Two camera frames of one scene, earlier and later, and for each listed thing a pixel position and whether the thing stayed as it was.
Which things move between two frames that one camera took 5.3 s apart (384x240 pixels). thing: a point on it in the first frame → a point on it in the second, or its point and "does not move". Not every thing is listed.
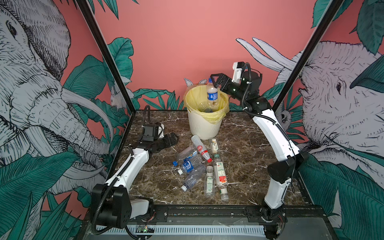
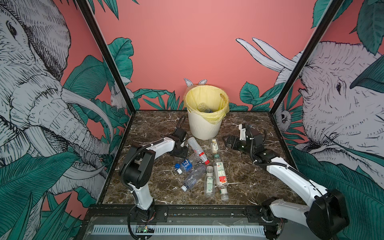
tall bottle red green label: x=220 y=177 does not move
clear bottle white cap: x=194 y=178 does not move
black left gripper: x=168 y=142 → x=184 y=152
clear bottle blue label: x=205 y=107 does not move
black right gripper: x=225 y=80 → x=232 y=138
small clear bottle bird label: x=214 y=146 does not move
